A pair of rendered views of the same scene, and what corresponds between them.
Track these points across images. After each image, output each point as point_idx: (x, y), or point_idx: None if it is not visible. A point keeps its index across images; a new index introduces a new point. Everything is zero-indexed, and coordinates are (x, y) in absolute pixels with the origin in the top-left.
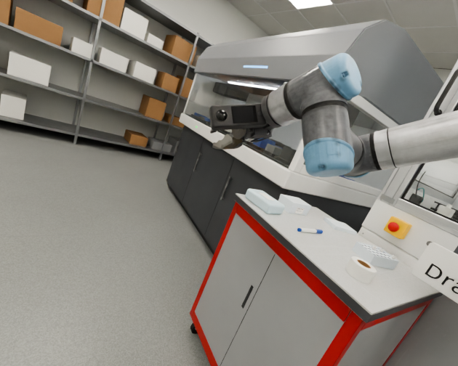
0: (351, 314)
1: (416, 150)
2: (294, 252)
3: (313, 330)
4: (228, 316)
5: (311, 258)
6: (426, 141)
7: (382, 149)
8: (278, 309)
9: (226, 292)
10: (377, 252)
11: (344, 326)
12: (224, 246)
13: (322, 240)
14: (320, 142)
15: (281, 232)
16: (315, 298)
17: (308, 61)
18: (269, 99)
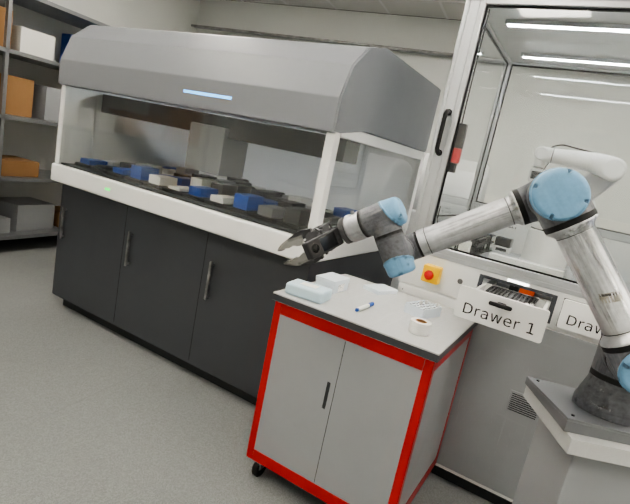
0: (426, 362)
1: (443, 244)
2: (366, 332)
3: (401, 389)
4: (308, 426)
5: (383, 332)
6: (446, 239)
7: (424, 246)
8: (365, 389)
9: (296, 404)
10: (424, 305)
11: (423, 373)
12: (275, 356)
13: (378, 312)
14: (396, 259)
15: (347, 319)
16: (396, 363)
17: (295, 99)
18: (346, 227)
